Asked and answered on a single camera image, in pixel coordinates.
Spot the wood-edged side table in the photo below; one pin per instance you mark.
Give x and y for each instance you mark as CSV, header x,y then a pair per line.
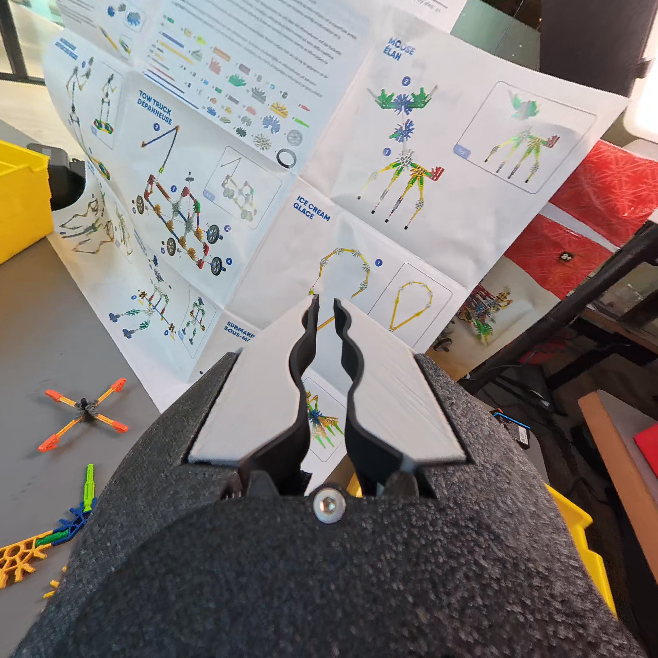
x,y
611,462

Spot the orange grey cross assembly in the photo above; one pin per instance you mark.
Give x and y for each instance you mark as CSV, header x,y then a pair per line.
x,y
88,409

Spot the white building instruction sheet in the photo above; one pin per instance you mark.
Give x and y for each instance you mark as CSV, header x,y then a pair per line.
x,y
318,154

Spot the black rounded object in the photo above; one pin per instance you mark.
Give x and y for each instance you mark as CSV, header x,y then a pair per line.
x,y
67,180

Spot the black battery blue stripe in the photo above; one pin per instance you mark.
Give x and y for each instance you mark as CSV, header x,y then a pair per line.
x,y
511,429

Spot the blue green assembly with red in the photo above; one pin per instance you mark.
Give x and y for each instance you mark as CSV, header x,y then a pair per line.
x,y
72,524

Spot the red flat object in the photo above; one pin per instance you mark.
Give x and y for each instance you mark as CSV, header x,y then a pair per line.
x,y
648,447

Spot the black metal bar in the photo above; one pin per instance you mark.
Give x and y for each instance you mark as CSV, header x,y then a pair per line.
x,y
565,303

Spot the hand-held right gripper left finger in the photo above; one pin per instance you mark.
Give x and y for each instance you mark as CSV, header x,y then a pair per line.
x,y
246,406

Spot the yellow plastic bin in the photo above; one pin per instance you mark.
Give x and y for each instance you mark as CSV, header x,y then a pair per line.
x,y
581,540
20,205

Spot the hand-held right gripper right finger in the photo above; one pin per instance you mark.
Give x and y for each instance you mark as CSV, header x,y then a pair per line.
x,y
401,406

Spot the black panel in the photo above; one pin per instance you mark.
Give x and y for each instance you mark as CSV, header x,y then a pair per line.
x,y
591,41

